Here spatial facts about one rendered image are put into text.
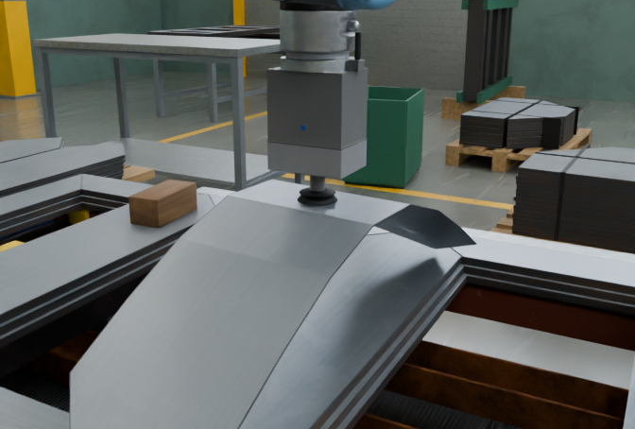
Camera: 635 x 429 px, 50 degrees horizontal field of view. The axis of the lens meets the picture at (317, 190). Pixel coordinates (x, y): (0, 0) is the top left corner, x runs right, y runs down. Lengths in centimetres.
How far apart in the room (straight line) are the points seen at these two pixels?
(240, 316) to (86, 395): 14
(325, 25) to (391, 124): 372
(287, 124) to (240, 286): 17
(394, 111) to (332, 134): 369
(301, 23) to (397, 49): 867
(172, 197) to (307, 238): 58
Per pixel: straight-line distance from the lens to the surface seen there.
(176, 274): 67
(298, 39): 67
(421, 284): 95
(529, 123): 515
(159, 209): 117
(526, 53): 887
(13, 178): 159
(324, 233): 65
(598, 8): 873
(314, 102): 67
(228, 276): 64
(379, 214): 68
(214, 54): 365
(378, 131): 440
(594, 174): 323
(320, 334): 81
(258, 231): 68
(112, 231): 118
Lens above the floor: 123
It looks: 16 degrees down
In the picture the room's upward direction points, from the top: straight up
